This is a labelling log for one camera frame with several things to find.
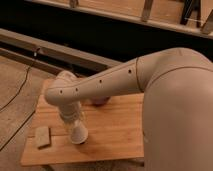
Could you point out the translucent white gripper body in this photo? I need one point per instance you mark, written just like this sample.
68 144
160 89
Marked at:
70 118

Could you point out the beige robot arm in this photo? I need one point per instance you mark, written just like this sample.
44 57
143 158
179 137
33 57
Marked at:
177 111

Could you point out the dark red bowl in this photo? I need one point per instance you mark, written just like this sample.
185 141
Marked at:
99 101

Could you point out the beige sponge block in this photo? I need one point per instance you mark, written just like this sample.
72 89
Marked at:
42 136

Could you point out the wooden board table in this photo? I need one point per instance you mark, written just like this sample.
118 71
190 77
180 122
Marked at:
115 132

